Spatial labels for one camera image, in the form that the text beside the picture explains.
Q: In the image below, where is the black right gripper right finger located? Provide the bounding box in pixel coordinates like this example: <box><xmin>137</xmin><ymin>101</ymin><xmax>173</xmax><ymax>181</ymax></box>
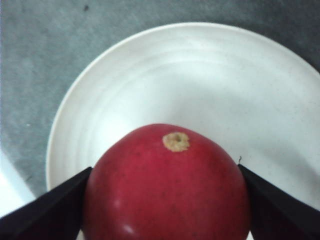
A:
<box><xmin>238</xmin><ymin>164</ymin><xmax>320</xmax><ymax>240</ymax></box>

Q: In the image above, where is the red yellow pomegranate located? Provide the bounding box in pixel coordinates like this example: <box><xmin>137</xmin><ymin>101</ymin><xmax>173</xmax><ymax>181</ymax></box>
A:
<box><xmin>83</xmin><ymin>123</ymin><xmax>251</xmax><ymax>240</ymax></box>

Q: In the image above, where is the white plate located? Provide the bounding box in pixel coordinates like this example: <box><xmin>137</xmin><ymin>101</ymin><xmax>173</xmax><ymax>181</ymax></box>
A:
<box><xmin>46</xmin><ymin>23</ymin><xmax>320</xmax><ymax>209</ymax></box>

